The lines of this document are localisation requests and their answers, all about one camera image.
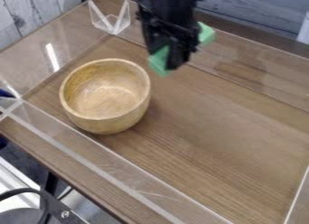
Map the black table leg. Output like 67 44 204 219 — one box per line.
44 173 59 195

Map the black metal bracket with screw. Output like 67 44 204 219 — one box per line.
39 192 90 224

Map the black cable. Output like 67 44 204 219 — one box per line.
0 187 54 224

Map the clear acrylic enclosure wall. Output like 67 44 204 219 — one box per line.
0 0 309 224

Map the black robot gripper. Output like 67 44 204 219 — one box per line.
137 0 201 70

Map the blue object at left edge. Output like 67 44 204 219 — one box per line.
0 89 15 98

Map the green rectangular block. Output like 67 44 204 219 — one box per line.
149 22 216 77

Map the light wooden bowl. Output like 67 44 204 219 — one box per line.
59 58 151 135

